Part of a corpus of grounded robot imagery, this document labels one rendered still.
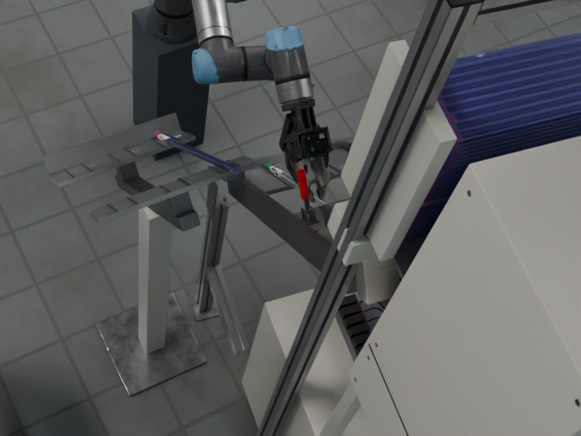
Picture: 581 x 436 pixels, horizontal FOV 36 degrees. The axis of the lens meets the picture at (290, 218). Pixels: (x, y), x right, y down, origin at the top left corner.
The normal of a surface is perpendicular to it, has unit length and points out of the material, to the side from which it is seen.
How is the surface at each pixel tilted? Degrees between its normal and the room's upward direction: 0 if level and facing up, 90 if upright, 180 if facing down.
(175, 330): 0
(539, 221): 0
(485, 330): 90
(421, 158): 90
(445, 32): 90
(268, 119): 0
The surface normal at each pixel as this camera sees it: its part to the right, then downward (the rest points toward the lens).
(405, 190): -0.93, 0.24
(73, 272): 0.15, -0.49
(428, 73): 0.35, 0.84
